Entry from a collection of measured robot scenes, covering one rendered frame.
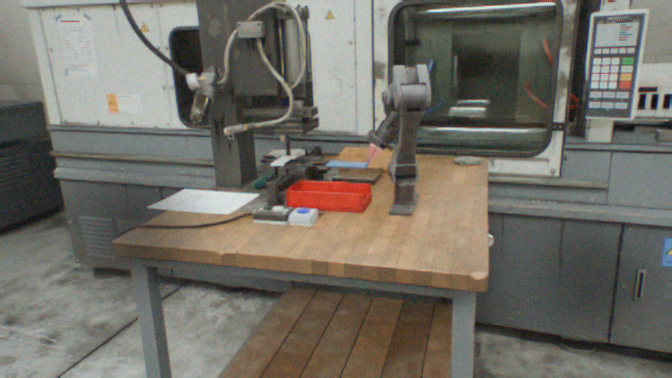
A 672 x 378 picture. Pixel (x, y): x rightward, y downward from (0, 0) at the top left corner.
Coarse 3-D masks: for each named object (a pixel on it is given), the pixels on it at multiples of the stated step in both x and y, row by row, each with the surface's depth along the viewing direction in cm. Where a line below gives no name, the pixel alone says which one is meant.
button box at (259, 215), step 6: (258, 210) 147; (264, 210) 146; (270, 210) 146; (282, 210) 146; (288, 210) 146; (240, 216) 149; (258, 216) 145; (264, 216) 144; (270, 216) 144; (276, 216) 143; (282, 216) 143; (216, 222) 145; (222, 222) 145; (264, 222) 145; (270, 222) 145; (276, 222) 144; (282, 222) 144; (132, 228) 146; (168, 228) 144; (174, 228) 143; (180, 228) 143; (186, 228) 143; (120, 234) 147
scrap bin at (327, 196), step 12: (300, 180) 166; (288, 192) 155; (300, 192) 154; (312, 192) 153; (324, 192) 152; (336, 192) 163; (348, 192) 162; (360, 192) 161; (288, 204) 156; (300, 204) 155; (312, 204) 154; (324, 204) 153; (336, 204) 152; (348, 204) 151; (360, 204) 150
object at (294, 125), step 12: (252, 108) 183; (264, 108) 181; (276, 108) 175; (288, 108) 174; (300, 108) 173; (312, 108) 172; (288, 120) 171; (300, 120) 170; (312, 120) 174; (276, 132) 168; (288, 132) 167; (300, 132) 165
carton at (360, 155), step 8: (344, 152) 206; (352, 152) 209; (360, 152) 208; (368, 152) 207; (384, 152) 206; (392, 152) 205; (344, 160) 199; (352, 160) 198; (360, 160) 197; (376, 160) 195; (384, 160) 194; (384, 168) 195
